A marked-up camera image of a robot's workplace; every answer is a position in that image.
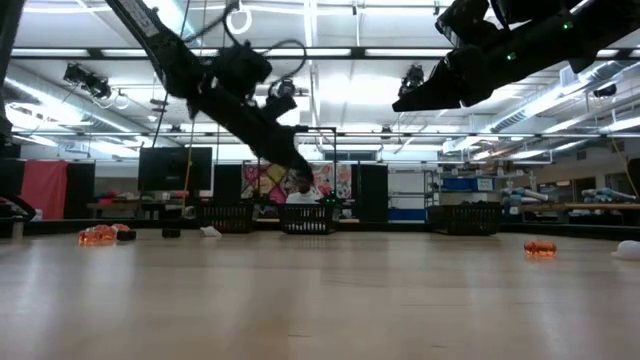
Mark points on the black aluminium table frame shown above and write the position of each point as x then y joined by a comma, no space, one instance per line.
380,226

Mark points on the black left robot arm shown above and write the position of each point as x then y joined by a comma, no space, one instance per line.
160,45

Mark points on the dark cluttered table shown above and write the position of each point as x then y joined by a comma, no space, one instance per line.
125,205

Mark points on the person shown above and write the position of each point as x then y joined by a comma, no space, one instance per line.
302,197

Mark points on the grey blue rolled mat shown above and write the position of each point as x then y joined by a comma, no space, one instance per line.
607,195
522,195

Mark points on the black plastic lattice basket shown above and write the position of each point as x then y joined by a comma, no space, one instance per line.
227,220
465,220
306,220

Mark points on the blue box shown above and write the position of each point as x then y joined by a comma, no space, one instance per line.
405,214

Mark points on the white ghost decoration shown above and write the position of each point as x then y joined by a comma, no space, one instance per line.
211,231
627,250

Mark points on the black spider decoration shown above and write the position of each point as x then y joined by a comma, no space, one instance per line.
171,233
126,235

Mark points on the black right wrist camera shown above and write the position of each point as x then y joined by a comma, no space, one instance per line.
465,22

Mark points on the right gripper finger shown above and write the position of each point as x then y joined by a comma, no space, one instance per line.
435,95

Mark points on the red curtain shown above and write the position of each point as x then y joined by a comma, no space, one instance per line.
45,187

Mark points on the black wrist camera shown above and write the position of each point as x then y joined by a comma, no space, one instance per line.
465,22
280,106

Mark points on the colourful wall mural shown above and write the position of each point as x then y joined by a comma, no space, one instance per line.
260,180

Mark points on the blue storage bin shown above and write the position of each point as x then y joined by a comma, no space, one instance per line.
460,184

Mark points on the black curved bracket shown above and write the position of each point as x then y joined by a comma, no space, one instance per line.
22,207

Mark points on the black overhead camera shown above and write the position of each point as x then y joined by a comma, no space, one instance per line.
287,89

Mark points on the wooden workbench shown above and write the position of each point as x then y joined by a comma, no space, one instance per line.
600,205

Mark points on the black monitor screen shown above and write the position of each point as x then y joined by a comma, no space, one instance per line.
175,170

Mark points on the white air vent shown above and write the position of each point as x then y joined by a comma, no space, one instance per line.
570,77

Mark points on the black background robot arm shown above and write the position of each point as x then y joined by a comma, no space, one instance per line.
331,201

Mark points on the black ceiling device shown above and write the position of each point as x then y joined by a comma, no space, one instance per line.
605,90

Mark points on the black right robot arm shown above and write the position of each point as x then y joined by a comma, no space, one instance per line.
575,35

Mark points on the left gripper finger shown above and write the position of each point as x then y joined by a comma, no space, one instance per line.
300,165

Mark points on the orange pumpkin decoration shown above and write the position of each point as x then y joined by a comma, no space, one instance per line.
106,234
122,227
90,236
540,248

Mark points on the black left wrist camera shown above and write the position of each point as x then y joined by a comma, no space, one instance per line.
280,106

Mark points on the black partition panel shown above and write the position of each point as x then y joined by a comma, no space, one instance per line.
227,182
370,195
81,190

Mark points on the black rig-mounted light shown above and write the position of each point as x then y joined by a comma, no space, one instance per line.
87,80
411,81

